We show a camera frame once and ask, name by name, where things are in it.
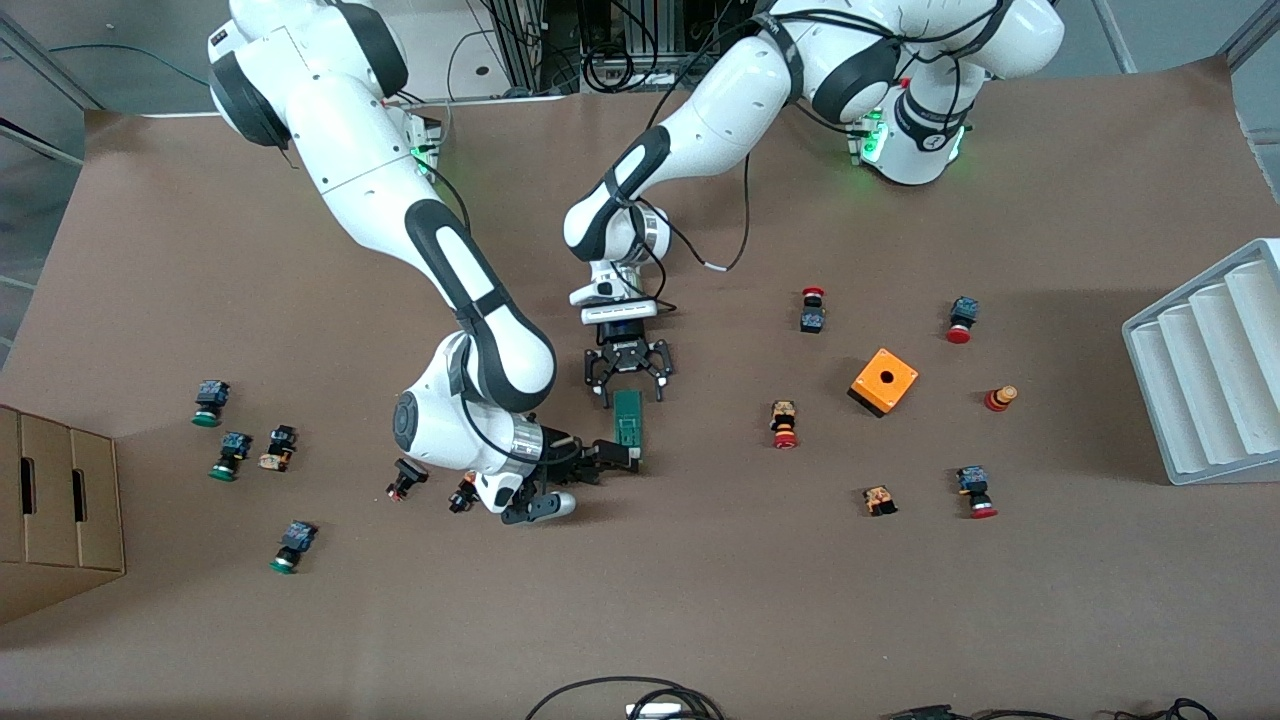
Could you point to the red emergency stop orange block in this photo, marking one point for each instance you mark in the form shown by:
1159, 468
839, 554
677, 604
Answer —
784, 422

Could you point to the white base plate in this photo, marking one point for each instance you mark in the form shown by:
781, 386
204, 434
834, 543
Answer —
462, 75

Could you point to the green push button blue block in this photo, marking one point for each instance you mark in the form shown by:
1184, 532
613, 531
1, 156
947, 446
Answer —
210, 398
294, 543
231, 452

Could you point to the black square button red stem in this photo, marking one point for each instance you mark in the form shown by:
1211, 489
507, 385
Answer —
408, 474

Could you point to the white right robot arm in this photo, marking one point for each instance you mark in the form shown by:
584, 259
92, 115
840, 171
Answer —
350, 130

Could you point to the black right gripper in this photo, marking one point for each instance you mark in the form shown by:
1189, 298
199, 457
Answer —
561, 455

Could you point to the brown cardboard box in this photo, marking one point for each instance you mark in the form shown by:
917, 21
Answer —
55, 500

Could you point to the grey ribbed plastic tray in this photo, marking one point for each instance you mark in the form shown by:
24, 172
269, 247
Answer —
1200, 380

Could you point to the green load switch cream base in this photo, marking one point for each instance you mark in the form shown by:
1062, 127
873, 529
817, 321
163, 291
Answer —
628, 420

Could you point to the orange button enclosure box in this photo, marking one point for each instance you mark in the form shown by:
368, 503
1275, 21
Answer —
882, 380

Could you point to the red push button black block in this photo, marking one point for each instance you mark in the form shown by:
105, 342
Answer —
812, 315

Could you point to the red push button blue block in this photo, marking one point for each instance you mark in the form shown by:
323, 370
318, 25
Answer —
975, 490
962, 318

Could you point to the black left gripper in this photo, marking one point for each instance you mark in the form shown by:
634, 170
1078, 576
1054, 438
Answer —
626, 351

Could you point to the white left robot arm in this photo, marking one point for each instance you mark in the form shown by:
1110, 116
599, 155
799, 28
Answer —
720, 110

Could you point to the red orange mushroom button head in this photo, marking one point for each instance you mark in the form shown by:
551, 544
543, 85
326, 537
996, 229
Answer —
999, 399

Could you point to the black selector switch orange block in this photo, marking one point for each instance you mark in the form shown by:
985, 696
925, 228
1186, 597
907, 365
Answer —
462, 495

